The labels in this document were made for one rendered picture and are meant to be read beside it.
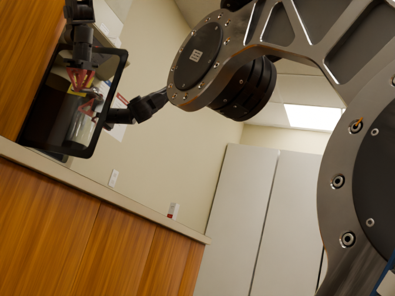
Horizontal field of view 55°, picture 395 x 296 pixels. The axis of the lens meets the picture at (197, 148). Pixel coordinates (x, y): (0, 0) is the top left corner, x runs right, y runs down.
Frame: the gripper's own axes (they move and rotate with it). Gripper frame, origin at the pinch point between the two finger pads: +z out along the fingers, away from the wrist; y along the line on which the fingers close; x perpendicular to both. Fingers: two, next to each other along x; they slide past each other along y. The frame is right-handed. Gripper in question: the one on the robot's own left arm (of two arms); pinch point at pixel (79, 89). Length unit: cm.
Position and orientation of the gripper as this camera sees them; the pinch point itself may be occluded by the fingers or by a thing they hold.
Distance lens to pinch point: 129.7
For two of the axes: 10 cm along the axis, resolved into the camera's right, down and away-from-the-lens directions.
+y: -3.3, 0.8, -9.4
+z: -1.3, 9.8, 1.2
